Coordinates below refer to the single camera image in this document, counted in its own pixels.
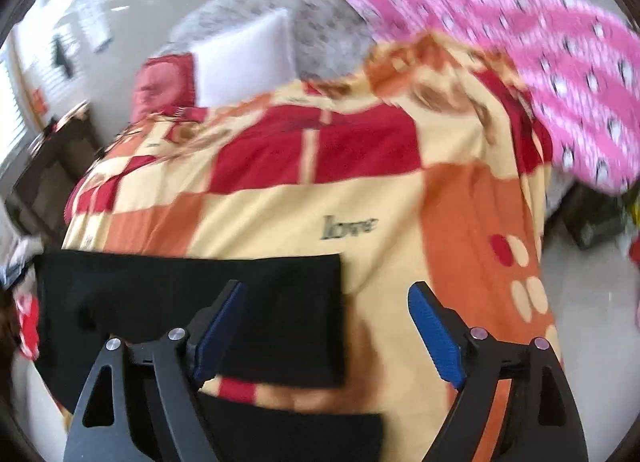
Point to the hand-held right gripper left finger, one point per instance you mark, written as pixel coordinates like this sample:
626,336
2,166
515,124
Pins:
218,337

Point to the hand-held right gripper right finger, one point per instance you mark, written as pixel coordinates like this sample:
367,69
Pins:
434,332

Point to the black pants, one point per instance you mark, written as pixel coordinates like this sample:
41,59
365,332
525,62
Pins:
170,292

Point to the orange red patterned bedsheet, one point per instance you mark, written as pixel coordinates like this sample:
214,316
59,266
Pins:
280,192

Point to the dark wooden bedside table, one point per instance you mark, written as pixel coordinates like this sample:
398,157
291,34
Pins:
55,167

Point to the red pillow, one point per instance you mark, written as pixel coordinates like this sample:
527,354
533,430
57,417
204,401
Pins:
162,87

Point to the white pillow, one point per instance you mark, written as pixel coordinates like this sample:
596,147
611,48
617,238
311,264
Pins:
240,64

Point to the pink patterned blanket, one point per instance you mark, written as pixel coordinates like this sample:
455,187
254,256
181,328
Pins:
540,52

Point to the grey fuzzy blanket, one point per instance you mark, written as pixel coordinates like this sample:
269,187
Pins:
320,17

